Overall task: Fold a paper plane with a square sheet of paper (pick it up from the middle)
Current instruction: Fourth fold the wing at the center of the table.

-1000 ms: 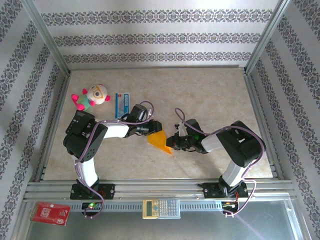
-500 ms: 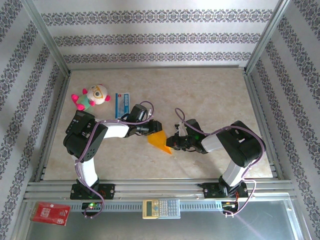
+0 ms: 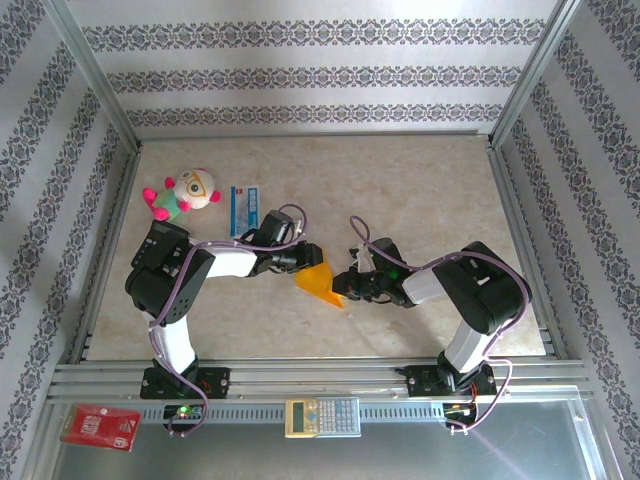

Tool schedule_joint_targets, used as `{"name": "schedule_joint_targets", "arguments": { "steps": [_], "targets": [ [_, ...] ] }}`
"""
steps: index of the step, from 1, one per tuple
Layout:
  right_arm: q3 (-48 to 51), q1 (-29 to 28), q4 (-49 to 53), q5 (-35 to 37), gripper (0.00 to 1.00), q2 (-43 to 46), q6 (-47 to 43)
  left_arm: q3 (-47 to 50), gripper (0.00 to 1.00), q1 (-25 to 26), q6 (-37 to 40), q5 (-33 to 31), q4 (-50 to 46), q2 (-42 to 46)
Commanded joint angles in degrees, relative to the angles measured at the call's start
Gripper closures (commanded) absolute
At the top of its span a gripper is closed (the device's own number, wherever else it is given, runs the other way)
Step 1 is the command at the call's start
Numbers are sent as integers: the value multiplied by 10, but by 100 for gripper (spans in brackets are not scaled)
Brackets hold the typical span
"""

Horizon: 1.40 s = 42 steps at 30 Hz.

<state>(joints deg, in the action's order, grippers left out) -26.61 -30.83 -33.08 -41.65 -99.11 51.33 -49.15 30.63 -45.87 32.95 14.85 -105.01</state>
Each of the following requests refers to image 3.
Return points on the orange paper sheet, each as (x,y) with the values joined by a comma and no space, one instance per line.
(315,280)

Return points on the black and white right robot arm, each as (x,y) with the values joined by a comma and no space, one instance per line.
(475,290)

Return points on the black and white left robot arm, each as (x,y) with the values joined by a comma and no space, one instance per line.
(165,295)

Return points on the blue white packet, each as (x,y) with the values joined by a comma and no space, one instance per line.
(242,207)

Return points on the white pink plush toy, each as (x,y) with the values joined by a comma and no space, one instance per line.
(195,187)

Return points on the black desk calculator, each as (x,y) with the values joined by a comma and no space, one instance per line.
(152,240)

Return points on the beige scientific calculator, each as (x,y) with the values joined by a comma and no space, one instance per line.
(320,417)

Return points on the small controller board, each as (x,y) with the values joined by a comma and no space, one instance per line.
(457,410)
(182,411)

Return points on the grey metal panel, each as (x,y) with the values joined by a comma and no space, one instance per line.
(400,455)

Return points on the red card box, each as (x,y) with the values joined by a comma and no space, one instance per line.
(97,427)

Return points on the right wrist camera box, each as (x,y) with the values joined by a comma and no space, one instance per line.
(362,256)

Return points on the aluminium mounting rail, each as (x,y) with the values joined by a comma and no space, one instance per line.
(310,377)

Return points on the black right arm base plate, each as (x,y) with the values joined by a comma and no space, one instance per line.
(420,382)

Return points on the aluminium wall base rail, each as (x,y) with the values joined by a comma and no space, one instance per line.
(310,135)

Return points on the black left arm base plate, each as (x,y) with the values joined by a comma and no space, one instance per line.
(217,382)

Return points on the aluminium side rail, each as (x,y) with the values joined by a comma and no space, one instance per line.
(107,250)
(520,220)

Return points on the aluminium frame post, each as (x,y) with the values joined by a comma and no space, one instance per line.
(96,75)
(533,75)

